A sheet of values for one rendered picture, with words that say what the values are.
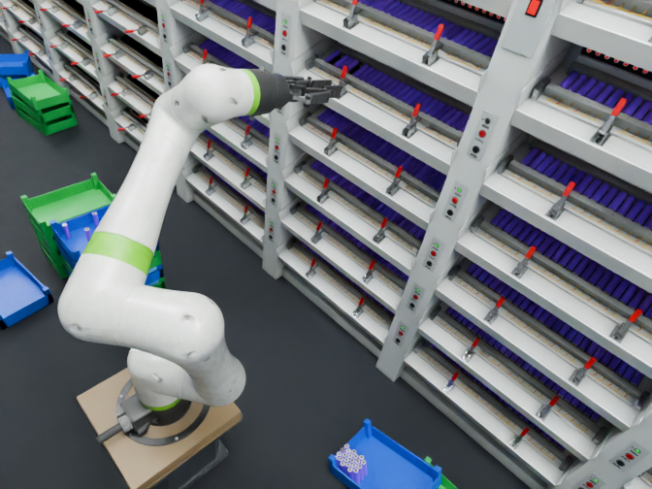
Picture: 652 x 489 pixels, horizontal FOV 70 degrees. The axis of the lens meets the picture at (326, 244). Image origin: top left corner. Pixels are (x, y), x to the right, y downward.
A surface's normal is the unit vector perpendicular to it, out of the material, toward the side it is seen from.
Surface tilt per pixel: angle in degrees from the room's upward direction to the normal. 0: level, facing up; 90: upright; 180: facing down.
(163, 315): 26
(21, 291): 0
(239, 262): 0
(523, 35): 90
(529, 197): 19
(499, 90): 90
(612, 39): 110
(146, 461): 1
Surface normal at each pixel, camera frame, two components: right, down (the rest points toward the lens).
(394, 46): -0.11, -0.54
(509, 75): -0.69, 0.43
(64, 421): 0.13, -0.72
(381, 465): -0.11, -0.86
